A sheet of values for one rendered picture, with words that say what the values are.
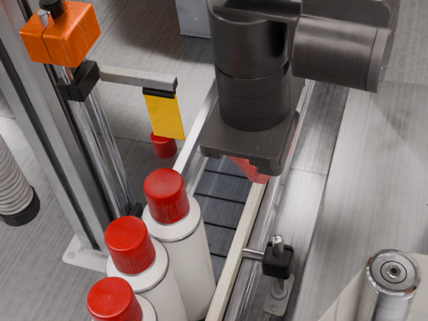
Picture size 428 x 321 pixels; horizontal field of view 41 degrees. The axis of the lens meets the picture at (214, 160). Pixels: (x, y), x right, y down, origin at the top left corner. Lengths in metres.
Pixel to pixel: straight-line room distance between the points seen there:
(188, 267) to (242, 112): 0.16
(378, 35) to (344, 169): 0.37
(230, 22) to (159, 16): 0.69
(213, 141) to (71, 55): 0.13
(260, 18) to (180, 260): 0.22
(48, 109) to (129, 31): 0.54
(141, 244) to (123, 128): 0.46
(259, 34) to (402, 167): 0.39
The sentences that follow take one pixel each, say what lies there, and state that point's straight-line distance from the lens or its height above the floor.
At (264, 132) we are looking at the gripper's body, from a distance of 0.45.
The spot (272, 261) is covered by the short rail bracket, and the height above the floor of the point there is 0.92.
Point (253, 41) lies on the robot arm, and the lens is 0.39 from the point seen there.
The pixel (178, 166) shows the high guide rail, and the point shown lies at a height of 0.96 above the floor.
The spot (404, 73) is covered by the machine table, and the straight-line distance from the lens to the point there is 0.93.
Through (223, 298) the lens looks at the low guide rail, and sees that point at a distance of 0.58.
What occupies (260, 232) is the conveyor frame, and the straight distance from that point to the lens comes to 0.66.
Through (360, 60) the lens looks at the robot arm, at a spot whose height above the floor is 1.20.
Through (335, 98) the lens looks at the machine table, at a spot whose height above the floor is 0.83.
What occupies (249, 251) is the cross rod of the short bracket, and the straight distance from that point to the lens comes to 0.61.
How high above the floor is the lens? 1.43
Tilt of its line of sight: 49 degrees down
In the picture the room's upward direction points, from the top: 9 degrees counter-clockwise
